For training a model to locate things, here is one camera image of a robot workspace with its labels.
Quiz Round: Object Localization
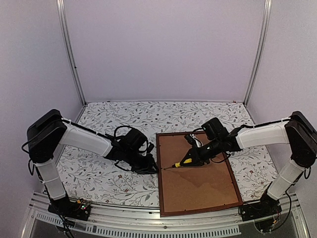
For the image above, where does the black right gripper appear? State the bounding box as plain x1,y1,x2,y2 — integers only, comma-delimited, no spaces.
181,137,222,167

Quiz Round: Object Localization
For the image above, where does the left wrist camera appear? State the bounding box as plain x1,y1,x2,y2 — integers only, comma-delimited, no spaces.
141,142,154,156

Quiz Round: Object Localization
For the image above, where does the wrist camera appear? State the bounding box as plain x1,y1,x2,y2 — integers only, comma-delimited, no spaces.
184,134,203,148
141,142,154,156

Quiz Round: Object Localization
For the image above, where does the yellow handled screwdriver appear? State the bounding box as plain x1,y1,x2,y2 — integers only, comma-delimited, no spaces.
164,158,192,170

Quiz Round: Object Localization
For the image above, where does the red-brown wooden picture frame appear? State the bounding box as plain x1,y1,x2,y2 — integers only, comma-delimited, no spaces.
156,132,243,217

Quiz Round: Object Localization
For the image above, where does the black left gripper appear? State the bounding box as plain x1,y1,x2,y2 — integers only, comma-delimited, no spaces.
124,148,159,174

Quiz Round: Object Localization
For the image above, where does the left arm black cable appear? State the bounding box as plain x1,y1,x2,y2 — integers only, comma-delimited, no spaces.
113,125,134,149

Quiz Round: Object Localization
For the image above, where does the right aluminium corner post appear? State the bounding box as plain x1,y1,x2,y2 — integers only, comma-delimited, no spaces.
243,0,272,108

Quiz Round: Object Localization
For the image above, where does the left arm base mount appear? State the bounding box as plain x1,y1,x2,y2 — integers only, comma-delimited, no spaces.
48,196,91,221

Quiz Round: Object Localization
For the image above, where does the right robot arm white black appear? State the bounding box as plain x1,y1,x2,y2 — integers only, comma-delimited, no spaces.
174,111,317,216

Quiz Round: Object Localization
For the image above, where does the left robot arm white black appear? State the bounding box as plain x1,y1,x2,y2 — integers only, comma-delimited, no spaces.
21,109,159,215

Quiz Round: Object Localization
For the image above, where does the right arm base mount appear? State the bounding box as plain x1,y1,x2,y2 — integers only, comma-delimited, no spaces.
238,198,282,221

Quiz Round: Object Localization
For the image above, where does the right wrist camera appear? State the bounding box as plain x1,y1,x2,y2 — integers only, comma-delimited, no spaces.
184,134,203,148

